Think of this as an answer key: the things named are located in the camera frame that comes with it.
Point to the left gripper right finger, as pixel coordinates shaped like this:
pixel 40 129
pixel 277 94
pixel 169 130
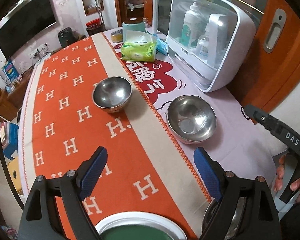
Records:
pixel 260 219

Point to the blue plastic stool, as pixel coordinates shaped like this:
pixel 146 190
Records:
pixel 11 143

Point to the white round plate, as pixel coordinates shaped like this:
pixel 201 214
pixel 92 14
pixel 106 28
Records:
pixel 142 218

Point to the small steel bowl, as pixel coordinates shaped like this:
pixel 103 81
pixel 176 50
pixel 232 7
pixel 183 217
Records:
pixel 112 94

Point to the green wet wipes pack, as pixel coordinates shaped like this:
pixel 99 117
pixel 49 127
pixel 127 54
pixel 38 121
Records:
pixel 139 46

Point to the orange H-pattern table runner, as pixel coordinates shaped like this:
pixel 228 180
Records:
pixel 146 169

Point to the green round plate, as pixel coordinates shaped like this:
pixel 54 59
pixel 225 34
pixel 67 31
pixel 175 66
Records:
pixel 134 232

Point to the black air fryer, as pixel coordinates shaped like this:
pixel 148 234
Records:
pixel 66 37

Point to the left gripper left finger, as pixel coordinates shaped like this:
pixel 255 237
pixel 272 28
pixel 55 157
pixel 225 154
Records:
pixel 41 219

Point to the large steel bowl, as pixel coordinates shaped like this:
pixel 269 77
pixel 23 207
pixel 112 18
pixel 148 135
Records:
pixel 218 225

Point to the yellow plastic stool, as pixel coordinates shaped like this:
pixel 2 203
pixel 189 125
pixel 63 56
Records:
pixel 13 169

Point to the wooden TV cabinet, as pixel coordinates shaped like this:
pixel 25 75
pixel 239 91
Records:
pixel 10 103

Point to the white cosmetic storage box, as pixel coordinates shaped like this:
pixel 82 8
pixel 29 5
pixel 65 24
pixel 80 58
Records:
pixel 209 40

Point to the blue tissue pack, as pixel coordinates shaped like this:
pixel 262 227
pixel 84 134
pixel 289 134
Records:
pixel 162 47

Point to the blue picture book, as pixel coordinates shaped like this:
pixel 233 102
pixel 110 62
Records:
pixel 10 71

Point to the pink steel bowl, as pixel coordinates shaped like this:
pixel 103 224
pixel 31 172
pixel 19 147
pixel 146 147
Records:
pixel 191 119

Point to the black flat television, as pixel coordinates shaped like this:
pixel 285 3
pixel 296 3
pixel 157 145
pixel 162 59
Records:
pixel 27 22

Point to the mint green canister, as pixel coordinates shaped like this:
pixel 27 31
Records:
pixel 132 24

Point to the person's right hand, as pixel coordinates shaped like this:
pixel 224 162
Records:
pixel 279 179

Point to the stack of books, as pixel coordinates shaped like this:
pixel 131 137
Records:
pixel 5 134

